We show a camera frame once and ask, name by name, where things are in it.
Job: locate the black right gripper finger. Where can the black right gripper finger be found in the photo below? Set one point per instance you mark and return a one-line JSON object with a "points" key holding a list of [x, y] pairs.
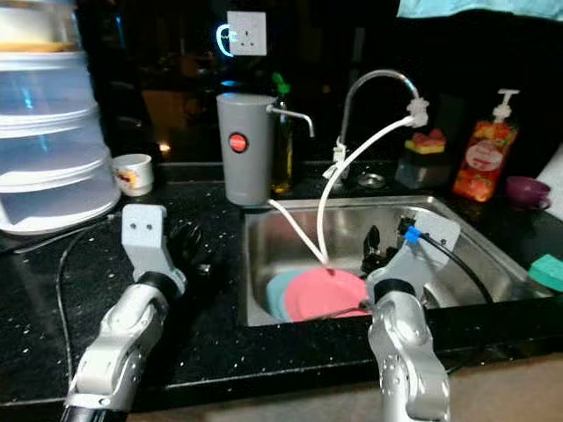
{"points": [[371, 251]]}

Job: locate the pink plate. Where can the pink plate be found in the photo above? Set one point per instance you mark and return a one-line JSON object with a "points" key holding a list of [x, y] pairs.
{"points": [[325, 288]]}

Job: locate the light blue plate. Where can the light blue plate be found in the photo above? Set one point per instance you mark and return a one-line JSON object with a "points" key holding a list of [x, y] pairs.
{"points": [[274, 296]]}

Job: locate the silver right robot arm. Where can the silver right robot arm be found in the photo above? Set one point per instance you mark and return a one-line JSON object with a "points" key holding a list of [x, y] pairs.
{"points": [[405, 352]]}

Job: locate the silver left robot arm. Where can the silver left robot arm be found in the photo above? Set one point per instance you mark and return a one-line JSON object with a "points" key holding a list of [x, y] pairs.
{"points": [[123, 352]]}

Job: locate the stainless steel sink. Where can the stainless steel sink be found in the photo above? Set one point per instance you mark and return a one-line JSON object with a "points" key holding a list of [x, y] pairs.
{"points": [[352, 224]]}

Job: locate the round metal sink plug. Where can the round metal sink plug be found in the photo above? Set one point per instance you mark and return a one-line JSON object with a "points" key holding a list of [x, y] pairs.
{"points": [[369, 180]]}

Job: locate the dark sponge holder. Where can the dark sponge holder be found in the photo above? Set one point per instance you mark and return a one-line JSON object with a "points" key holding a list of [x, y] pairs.
{"points": [[420, 170]]}

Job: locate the grey water filter canister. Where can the grey water filter canister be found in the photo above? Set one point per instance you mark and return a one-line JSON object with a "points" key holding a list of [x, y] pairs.
{"points": [[242, 171]]}

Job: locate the white printed mug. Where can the white printed mug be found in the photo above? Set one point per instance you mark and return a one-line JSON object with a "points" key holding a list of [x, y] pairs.
{"points": [[132, 176]]}

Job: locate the yellow and red sponge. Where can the yellow and red sponge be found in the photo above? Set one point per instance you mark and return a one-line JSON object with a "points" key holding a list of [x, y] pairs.
{"points": [[426, 142]]}

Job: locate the green-capped oil bottle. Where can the green-capped oil bottle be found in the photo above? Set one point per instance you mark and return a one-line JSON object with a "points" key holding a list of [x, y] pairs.
{"points": [[283, 163]]}

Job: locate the thin black utensil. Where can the thin black utensil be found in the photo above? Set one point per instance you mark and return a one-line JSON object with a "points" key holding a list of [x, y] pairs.
{"points": [[66, 231]]}

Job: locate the peach soap pump bottle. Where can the peach soap pump bottle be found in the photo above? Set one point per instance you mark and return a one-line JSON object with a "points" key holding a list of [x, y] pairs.
{"points": [[482, 163]]}

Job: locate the chrome gooseneck faucet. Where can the chrome gooseneck faucet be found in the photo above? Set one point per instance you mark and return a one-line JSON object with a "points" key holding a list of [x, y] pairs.
{"points": [[343, 119]]}

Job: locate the purple cup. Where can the purple cup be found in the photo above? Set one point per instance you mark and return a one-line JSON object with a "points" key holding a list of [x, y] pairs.
{"points": [[526, 192]]}

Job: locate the green sponge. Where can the green sponge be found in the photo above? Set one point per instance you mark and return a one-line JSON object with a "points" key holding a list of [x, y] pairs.
{"points": [[547, 272]]}

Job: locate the white tiered plastic container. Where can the white tiered plastic container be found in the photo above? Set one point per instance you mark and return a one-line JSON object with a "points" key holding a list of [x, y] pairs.
{"points": [[48, 149]]}

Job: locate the orange tray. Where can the orange tray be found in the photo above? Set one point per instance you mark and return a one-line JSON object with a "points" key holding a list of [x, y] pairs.
{"points": [[35, 47]]}

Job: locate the teal cloth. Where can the teal cloth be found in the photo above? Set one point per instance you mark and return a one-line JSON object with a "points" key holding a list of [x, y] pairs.
{"points": [[475, 8]]}

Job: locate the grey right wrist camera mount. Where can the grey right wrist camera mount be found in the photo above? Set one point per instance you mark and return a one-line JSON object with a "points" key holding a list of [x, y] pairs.
{"points": [[435, 230]]}

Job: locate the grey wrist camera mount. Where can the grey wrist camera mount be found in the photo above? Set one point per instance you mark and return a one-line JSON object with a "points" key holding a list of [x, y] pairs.
{"points": [[143, 233], [435, 230]]}

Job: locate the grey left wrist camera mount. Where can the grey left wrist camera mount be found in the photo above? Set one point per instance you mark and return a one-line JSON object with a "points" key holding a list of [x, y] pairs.
{"points": [[143, 233]]}

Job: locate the white wall socket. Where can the white wall socket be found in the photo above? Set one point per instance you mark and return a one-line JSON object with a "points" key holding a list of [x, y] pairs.
{"points": [[246, 33]]}

